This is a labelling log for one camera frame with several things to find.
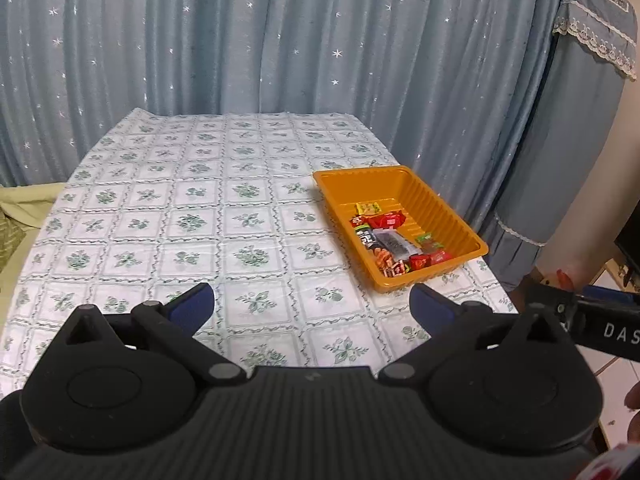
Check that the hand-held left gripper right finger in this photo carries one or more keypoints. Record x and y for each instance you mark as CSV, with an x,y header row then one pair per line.
x,y
425,305

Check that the red object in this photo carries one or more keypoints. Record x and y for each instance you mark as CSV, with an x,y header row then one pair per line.
x,y
564,279

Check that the blue lace-trimmed cover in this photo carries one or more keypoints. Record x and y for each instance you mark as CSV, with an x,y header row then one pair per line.
x,y
565,135

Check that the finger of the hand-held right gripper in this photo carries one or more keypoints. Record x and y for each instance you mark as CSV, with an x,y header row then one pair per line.
x,y
610,296
550,299

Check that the red white printed clothing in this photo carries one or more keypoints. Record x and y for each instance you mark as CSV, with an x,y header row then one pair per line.
x,y
615,465

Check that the blue star-print curtain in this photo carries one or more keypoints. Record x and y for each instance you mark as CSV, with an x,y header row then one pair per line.
x,y
250,35

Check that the clear black-print snack packet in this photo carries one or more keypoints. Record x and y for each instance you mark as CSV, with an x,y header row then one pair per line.
x,y
395,245

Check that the orange plastic tray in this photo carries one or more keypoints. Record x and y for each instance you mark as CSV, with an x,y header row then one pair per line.
x,y
415,195

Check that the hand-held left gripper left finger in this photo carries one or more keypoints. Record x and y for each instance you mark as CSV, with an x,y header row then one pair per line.
x,y
202,300

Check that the pale green sheet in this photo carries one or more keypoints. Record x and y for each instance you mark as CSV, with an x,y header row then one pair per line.
x,y
25,205

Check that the green zigzag cushion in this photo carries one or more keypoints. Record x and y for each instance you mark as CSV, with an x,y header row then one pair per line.
x,y
7,240

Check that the floral checked tablecloth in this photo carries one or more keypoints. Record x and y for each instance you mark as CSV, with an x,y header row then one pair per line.
x,y
200,260

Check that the black snack packet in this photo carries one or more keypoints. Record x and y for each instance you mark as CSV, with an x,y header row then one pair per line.
x,y
367,238

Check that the yellow green candy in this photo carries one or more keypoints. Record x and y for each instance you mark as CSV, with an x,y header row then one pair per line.
x,y
368,208

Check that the green orange snack packet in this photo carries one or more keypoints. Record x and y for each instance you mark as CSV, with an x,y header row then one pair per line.
x,y
392,264

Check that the red rectangular snack packet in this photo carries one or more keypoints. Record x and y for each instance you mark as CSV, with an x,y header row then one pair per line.
x,y
420,261

